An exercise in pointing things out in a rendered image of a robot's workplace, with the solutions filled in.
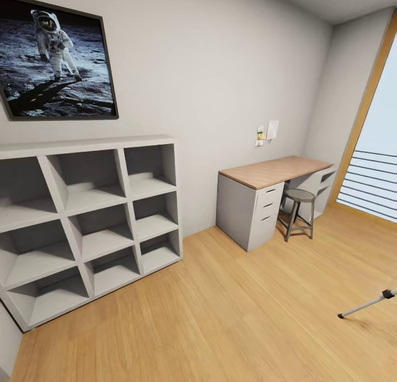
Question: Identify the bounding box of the camera tripod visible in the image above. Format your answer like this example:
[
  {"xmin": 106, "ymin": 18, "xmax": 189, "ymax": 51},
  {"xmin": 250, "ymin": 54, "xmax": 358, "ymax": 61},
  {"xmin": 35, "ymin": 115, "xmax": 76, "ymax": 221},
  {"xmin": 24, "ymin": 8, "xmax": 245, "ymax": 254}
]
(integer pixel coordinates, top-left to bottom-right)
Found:
[{"xmin": 339, "ymin": 289, "xmax": 397, "ymax": 319}]

